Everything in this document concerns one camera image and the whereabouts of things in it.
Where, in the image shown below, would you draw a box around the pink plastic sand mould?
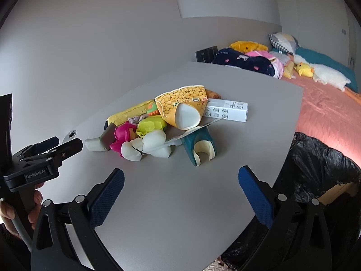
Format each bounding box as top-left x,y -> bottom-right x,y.
109,122 -> 137,154

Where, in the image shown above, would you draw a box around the yellow blue snack wrapper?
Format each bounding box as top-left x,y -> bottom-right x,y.
104,100 -> 155,130

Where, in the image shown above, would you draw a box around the plaid fabric flower scrunchie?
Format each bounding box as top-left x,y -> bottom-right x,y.
128,114 -> 148,125

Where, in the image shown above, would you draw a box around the lime green sand mould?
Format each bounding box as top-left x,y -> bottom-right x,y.
136,115 -> 167,138

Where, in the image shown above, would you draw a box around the white thermometer box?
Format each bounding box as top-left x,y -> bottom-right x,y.
203,98 -> 248,122

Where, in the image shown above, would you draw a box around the brown plush toy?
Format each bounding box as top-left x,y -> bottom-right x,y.
206,89 -> 222,99

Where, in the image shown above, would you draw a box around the black trash bag bin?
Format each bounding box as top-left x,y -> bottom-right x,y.
221,132 -> 360,270

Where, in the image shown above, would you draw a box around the person's left hand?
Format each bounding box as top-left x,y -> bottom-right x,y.
0,180 -> 46,239

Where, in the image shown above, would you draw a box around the white foam pieces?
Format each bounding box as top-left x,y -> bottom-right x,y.
120,130 -> 171,161

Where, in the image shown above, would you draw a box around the green orange seahorse toy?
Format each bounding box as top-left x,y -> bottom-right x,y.
146,102 -> 160,116

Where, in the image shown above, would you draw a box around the teal plastic scoop toy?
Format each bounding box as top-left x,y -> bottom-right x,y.
181,127 -> 217,166

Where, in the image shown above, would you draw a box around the grey flat card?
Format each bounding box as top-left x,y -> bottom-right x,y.
165,118 -> 222,146

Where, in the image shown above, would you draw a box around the pink bed sheet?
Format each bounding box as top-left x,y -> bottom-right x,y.
282,76 -> 361,165

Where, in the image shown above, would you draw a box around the pink folded cloth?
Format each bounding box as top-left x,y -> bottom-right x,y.
246,50 -> 284,79

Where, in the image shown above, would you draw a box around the yellow duck plush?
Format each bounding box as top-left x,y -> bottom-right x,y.
295,62 -> 315,78

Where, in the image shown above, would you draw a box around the white goose plush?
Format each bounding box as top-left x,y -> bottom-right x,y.
293,54 -> 351,92

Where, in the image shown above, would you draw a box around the yellow orange plush pillow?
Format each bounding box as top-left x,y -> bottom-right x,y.
229,40 -> 268,53

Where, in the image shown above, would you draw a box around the checked white pillow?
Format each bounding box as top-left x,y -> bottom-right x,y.
269,33 -> 299,55

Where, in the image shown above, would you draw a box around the silver desk cable grommet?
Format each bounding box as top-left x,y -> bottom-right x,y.
62,130 -> 76,144

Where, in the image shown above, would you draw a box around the black wall socket panel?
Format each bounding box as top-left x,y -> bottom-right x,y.
195,46 -> 218,63

